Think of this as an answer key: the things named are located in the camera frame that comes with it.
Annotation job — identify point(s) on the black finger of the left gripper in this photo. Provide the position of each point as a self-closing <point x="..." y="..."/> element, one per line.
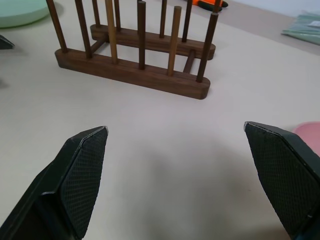
<point x="5" y="43"/>

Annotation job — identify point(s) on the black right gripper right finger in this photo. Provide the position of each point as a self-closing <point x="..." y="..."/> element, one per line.
<point x="285" y="180"/>

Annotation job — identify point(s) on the green plate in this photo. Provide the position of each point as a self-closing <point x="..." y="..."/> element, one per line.
<point x="20" y="12"/>

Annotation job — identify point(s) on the red plate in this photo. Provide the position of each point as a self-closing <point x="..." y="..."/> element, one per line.
<point x="308" y="128"/>

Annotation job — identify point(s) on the wooden dish rack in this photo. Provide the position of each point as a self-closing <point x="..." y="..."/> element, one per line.
<point x="140" y="52"/>

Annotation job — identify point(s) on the orange and black tool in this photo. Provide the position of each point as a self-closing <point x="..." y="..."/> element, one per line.
<point x="208" y="3"/>

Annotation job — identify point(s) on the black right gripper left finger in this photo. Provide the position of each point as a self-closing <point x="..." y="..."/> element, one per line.
<point x="72" y="185"/>

